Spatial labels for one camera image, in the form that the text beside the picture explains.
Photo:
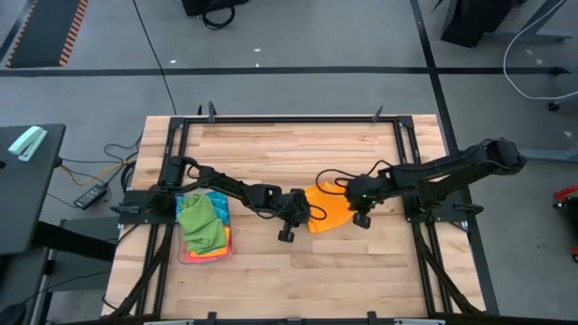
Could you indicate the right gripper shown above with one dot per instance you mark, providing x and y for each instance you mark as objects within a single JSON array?
[{"x": 363, "y": 194}]

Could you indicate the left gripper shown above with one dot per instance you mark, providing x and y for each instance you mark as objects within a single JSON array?
[{"x": 295, "y": 205}]

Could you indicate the orange microfiber towel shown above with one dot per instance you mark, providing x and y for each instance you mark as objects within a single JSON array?
[
  {"x": 227, "y": 244},
  {"x": 329, "y": 207}
]

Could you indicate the blue microfiber towel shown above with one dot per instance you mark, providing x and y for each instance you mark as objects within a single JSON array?
[
  {"x": 179, "y": 199},
  {"x": 222, "y": 203}
]

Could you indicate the pink microfiber towel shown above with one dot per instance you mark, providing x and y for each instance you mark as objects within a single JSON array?
[{"x": 198, "y": 261}]

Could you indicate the clear plastic bin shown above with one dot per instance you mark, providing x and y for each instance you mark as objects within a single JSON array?
[{"x": 180, "y": 259}]

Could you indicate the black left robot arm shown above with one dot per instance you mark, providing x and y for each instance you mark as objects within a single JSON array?
[{"x": 226, "y": 185}]

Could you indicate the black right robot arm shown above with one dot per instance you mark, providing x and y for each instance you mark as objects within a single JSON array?
[{"x": 451, "y": 167}]

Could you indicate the grey desk foot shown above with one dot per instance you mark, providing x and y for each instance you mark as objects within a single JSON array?
[{"x": 551, "y": 155}]

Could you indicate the red cart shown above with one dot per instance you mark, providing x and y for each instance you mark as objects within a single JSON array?
[{"x": 566, "y": 194}]

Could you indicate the black power adapter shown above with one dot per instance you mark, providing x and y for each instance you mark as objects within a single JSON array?
[{"x": 90, "y": 197}]

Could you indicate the black cabinet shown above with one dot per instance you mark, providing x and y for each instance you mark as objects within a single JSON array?
[{"x": 474, "y": 20}]

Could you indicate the black caster wheel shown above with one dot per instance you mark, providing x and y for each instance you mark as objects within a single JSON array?
[{"x": 553, "y": 106}]

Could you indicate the black box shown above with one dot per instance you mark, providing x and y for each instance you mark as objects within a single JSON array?
[{"x": 198, "y": 5}]

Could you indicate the black table crossbeam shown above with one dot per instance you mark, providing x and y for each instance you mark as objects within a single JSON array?
[{"x": 72, "y": 239}]

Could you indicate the black side table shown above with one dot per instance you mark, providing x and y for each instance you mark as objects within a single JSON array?
[{"x": 27, "y": 203}]

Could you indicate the mint green stapler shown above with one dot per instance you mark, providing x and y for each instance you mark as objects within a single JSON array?
[{"x": 27, "y": 143}]

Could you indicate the black orange-edged floor mat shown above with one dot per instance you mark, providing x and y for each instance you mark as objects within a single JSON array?
[{"x": 45, "y": 31}]

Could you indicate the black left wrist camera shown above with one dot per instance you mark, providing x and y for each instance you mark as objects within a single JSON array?
[{"x": 286, "y": 235}]

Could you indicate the black frame clamp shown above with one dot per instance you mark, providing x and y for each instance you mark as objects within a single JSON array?
[
  {"x": 211, "y": 113},
  {"x": 377, "y": 115}
]

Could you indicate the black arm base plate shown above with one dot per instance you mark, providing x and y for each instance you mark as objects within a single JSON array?
[
  {"x": 451, "y": 216},
  {"x": 135, "y": 219}
]

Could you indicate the grey desk frame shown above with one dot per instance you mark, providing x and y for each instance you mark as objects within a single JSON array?
[{"x": 533, "y": 34}]

